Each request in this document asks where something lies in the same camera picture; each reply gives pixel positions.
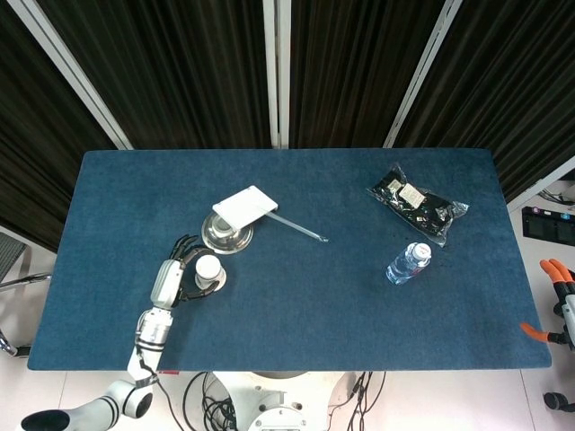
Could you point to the left white black-fingered robot hand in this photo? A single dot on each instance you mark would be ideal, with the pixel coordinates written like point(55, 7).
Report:
point(165, 283)

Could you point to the right orange-fingered robot hand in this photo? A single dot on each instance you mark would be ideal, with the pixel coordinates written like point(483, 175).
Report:
point(569, 310)

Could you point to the white paper cup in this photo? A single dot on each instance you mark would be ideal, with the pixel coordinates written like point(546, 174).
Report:
point(207, 267)

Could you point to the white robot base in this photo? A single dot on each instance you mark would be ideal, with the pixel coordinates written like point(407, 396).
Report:
point(278, 399)

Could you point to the stainless steel bowl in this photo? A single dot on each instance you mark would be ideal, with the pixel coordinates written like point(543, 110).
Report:
point(224, 240)

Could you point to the black flat box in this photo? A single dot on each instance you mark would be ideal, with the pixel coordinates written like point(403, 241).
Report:
point(548, 226)

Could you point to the red label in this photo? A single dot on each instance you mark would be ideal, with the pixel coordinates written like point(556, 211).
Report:
point(169, 372)

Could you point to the black chair caster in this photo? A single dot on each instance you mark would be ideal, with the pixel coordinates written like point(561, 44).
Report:
point(557, 401)

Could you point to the white flat rectangular card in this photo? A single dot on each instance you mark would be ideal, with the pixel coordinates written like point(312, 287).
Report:
point(245, 206)

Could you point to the blue table cloth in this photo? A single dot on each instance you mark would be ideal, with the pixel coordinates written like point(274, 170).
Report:
point(287, 314)

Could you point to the clear glass rod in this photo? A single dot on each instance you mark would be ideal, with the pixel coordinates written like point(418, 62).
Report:
point(298, 228)

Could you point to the clear plastic water bottle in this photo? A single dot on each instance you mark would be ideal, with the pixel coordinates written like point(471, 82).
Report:
point(406, 265)

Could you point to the black item in plastic bag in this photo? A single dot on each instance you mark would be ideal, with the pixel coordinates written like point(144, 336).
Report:
point(418, 206)

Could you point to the dark pleated curtain panel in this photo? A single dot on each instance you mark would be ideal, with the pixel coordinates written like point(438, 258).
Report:
point(507, 81)
point(179, 72)
point(350, 72)
point(27, 134)

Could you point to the white partition post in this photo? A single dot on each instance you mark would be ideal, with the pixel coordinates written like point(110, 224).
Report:
point(427, 72)
point(539, 184)
point(72, 72)
point(276, 72)

